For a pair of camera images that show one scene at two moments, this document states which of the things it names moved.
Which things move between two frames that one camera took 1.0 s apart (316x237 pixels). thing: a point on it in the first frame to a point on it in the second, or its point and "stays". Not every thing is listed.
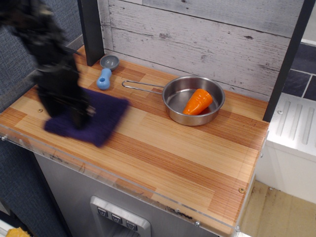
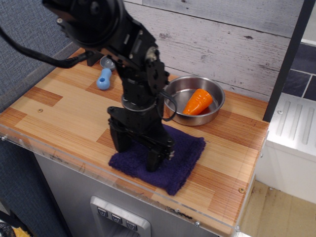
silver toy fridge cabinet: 72,190 stays
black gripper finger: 81,116 to 154,161
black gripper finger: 57,106 to 122,141
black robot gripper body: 59,89 to 141,120
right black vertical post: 300,28 stays
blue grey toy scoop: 108,63 stays
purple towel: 108,111 to 173,173
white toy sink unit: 288,164 stays
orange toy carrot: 200,99 stays
